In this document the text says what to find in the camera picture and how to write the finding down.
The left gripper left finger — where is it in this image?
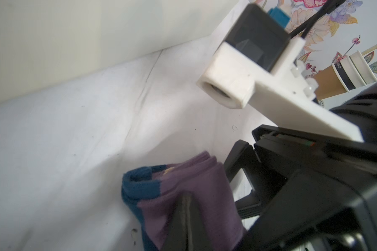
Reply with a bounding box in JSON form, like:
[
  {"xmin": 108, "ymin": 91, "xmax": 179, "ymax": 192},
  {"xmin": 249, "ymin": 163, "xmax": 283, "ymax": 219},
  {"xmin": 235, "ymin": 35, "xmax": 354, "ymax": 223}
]
[{"xmin": 161, "ymin": 193, "xmax": 189, "ymax": 251}]

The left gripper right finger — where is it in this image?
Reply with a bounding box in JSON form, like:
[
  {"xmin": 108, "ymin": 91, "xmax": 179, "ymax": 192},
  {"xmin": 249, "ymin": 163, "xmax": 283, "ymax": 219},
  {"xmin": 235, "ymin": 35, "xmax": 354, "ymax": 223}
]
[{"xmin": 187, "ymin": 193, "xmax": 213, "ymax": 251}]

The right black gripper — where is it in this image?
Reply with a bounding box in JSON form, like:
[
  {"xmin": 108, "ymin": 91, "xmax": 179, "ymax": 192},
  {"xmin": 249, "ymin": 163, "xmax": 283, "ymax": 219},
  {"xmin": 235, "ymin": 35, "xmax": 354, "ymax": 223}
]
[{"xmin": 224, "ymin": 83, "xmax": 377, "ymax": 251}]

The purple yellow teal sock pair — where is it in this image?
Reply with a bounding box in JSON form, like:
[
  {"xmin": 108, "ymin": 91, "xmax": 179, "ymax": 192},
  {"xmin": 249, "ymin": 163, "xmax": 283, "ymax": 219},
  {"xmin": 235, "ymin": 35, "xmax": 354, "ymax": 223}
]
[{"xmin": 121, "ymin": 151, "xmax": 247, "ymax": 251}]

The beige paper cup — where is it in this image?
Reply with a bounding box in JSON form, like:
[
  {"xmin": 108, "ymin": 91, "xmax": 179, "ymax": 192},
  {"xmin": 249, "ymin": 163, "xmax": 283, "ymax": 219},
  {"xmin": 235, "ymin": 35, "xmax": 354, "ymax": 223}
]
[{"xmin": 313, "ymin": 51, "xmax": 377, "ymax": 100}]

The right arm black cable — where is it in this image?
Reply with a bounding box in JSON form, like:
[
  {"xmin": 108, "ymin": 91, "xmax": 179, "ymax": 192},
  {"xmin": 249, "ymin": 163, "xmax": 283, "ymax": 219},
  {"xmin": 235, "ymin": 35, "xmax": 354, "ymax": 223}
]
[{"xmin": 287, "ymin": 0, "xmax": 348, "ymax": 40}]

